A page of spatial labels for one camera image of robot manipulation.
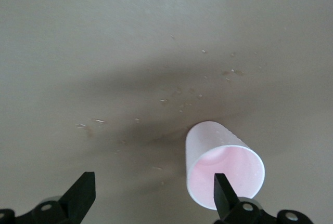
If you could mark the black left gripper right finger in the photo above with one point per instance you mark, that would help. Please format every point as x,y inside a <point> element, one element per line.
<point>225,200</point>

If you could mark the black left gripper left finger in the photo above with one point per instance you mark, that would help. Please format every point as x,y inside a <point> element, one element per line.
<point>75,203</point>

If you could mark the pink plastic cup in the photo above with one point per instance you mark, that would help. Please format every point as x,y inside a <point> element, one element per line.
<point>208,141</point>

